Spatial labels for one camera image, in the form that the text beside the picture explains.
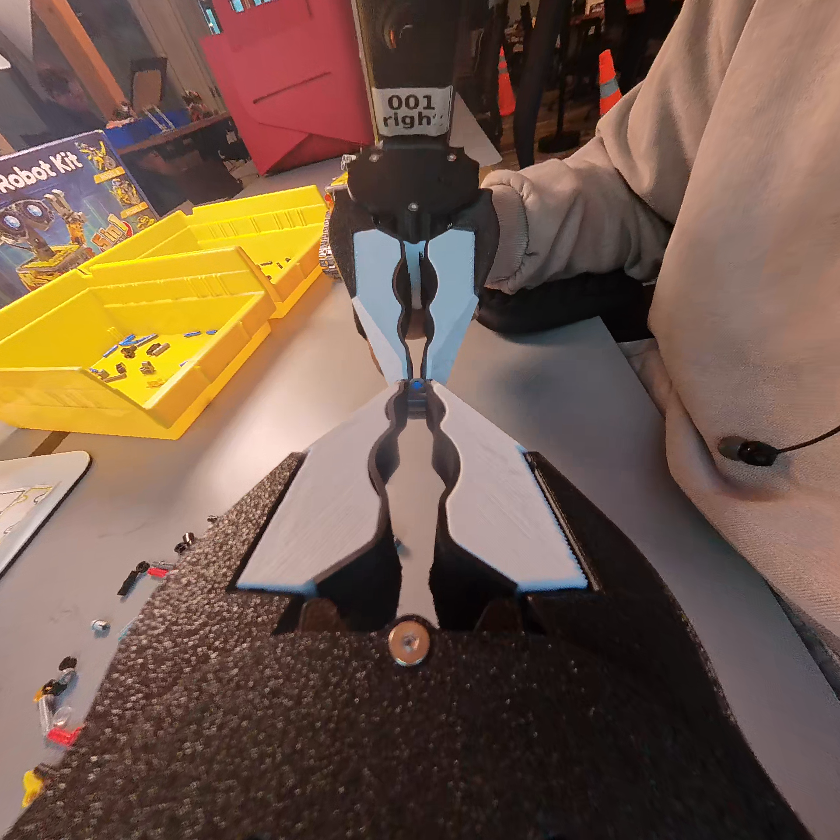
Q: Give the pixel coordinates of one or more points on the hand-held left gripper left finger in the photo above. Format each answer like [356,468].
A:
[315,519]

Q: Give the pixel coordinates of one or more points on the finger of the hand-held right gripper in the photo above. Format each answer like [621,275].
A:
[456,295]
[381,295]

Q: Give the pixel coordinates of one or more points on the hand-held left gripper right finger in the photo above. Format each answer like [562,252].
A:
[519,519]

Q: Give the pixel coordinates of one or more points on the grey building brick piece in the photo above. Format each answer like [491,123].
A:
[414,397]

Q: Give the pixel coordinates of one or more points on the person's right forearm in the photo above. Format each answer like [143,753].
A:
[578,217]

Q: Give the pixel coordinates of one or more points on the grey desk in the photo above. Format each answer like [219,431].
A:
[197,460]

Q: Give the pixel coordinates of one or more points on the yellow tracked toy robot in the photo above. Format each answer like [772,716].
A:
[335,256]

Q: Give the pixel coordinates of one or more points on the orange traffic cone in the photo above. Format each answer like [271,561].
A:
[609,85]
[505,85]

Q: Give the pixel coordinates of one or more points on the yellow plastic bin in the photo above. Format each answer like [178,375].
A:
[250,223]
[53,394]

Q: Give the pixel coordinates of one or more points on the red felt bag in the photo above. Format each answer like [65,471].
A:
[289,79]

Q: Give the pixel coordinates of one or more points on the scattered small building pieces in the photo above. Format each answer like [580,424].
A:
[138,575]

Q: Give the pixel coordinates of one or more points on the small pieces inside bin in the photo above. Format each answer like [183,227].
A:
[138,348]

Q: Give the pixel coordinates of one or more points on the white instruction sheet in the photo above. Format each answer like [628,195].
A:
[33,505]

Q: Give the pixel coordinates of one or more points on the person's beige sweatshirt torso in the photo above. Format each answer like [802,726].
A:
[748,263]

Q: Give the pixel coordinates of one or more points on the robot kit box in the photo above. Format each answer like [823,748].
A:
[66,210]

